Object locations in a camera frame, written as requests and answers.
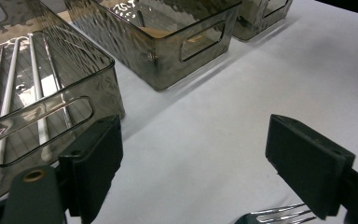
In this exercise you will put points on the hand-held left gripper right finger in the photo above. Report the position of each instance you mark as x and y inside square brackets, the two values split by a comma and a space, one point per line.
[307, 165]

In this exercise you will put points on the mesh basket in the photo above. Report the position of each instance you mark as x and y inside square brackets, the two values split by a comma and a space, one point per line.
[251, 25]
[99, 93]
[164, 65]

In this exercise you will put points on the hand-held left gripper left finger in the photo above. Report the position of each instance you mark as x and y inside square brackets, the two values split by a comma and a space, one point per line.
[96, 161]

